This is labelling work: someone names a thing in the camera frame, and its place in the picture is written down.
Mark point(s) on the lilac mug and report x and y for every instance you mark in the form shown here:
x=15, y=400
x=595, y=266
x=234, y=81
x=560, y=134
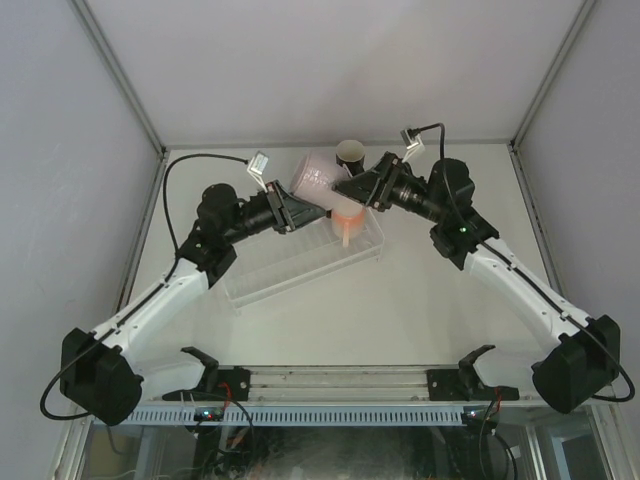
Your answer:
x=314, y=178

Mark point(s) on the blue slotted cable duct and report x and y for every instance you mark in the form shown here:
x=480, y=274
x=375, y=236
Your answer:
x=299, y=416

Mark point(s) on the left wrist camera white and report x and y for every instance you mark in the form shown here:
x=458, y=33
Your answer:
x=256, y=167

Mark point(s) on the black mug cream inside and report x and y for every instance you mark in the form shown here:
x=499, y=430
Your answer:
x=350, y=154

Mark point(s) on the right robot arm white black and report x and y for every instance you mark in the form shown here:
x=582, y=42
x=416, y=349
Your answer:
x=578, y=355

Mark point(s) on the white wire dish rack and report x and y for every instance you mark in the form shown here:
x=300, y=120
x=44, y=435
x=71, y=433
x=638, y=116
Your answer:
x=269, y=264

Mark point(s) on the pink mug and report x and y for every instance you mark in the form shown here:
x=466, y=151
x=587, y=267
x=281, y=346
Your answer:
x=347, y=221

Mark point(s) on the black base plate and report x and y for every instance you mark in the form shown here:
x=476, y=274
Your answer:
x=231, y=383
x=448, y=384

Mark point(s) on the aluminium front frame rail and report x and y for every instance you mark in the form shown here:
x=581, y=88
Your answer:
x=345, y=385

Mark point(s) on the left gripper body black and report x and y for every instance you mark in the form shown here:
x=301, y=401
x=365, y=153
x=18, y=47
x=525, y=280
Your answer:
x=279, y=206

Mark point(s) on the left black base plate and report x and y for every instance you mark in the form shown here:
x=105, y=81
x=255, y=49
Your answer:
x=231, y=383

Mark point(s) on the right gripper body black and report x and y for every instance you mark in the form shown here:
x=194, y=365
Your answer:
x=385, y=180

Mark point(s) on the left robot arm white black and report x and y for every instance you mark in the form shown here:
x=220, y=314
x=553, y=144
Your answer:
x=102, y=371

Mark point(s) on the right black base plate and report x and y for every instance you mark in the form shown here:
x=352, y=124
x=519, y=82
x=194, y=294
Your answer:
x=448, y=384

